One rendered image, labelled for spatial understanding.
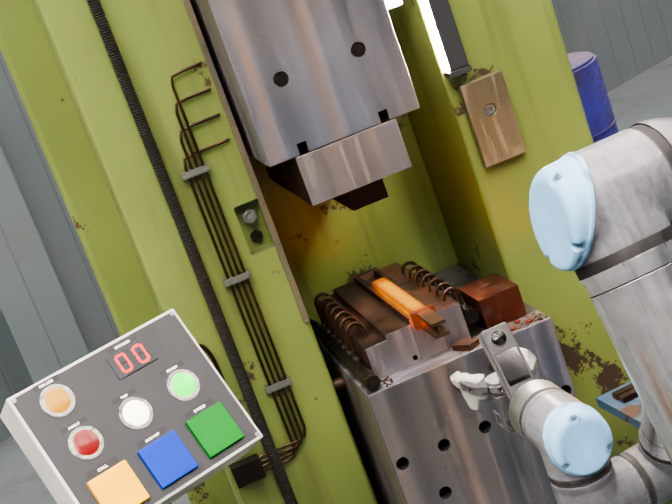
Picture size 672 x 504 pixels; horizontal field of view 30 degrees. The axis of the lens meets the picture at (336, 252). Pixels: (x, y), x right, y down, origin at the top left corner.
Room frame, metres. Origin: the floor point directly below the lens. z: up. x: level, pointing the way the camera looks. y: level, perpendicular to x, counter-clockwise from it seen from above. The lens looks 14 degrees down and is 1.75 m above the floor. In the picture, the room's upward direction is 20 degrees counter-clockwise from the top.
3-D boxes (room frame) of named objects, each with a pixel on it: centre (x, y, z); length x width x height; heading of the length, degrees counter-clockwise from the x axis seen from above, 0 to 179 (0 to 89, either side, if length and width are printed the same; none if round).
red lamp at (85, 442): (1.94, 0.49, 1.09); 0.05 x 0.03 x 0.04; 99
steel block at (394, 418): (2.46, -0.11, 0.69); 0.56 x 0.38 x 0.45; 9
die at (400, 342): (2.45, -0.05, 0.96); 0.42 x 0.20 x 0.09; 9
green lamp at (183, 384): (2.05, 0.32, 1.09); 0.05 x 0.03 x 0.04; 99
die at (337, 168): (2.45, -0.05, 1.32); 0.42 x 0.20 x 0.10; 9
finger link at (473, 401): (1.86, -0.12, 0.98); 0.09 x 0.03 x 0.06; 37
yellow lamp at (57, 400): (1.98, 0.51, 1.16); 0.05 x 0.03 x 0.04; 99
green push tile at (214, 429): (2.02, 0.30, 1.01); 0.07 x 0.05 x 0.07; 124
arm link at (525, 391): (1.69, -0.20, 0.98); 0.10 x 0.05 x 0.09; 99
